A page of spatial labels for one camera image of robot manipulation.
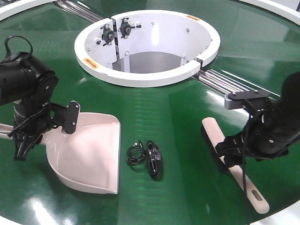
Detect left black bearing block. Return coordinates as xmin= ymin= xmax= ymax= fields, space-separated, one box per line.
xmin=101 ymin=24 xmax=114 ymax=46

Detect green conveyor belt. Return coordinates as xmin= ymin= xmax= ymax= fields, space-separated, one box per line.
xmin=0 ymin=0 xmax=300 ymax=225

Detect white inner conveyor ring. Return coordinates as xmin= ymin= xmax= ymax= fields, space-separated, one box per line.
xmin=74 ymin=9 xmax=221 ymax=88

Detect right black bearing block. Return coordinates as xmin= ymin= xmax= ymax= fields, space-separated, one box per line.
xmin=119 ymin=18 xmax=134 ymax=38

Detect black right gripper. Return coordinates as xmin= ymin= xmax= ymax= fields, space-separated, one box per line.
xmin=216 ymin=110 xmax=298 ymax=168

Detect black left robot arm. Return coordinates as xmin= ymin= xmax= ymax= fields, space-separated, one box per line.
xmin=0 ymin=36 xmax=67 ymax=161

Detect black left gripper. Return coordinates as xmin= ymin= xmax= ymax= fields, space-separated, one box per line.
xmin=8 ymin=95 xmax=68 ymax=161

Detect black cable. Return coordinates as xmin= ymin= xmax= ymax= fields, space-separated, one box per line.
xmin=144 ymin=140 xmax=163 ymax=180

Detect pink dustpan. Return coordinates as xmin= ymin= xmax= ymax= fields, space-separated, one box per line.
xmin=0 ymin=112 xmax=121 ymax=195

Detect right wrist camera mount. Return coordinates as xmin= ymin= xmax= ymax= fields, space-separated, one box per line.
xmin=225 ymin=90 xmax=271 ymax=110

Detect pink hand broom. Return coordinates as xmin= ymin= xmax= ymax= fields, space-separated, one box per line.
xmin=202 ymin=117 xmax=270 ymax=214

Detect white outer conveyor rim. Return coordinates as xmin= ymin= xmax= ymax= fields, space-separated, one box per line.
xmin=0 ymin=0 xmax=300 ymax=25

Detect steel transfer rollers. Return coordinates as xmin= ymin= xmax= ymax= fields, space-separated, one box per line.
xmin=192 ymin=69 xmax=280 ymax=99
xmin=55 ymin=0 xmax=104 ymax=23

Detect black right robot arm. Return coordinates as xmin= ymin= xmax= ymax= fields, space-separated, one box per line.
xmin=215 ymin=72 xmax=300 ymax=167

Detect black bearing block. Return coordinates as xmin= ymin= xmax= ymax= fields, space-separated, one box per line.
xmin=101 ymin=24 xmax=114 ymax=46
xmin=119 ymin=18 xmax=134 ymax=38

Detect steel transfer rollers far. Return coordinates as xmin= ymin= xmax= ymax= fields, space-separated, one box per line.
xmin=55 ymin=0 xmax=104 ymax=23

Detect steel transfer rollers right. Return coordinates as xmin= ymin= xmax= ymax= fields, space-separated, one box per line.
xmin=192 ymin=69 xmax=280 ymax=99

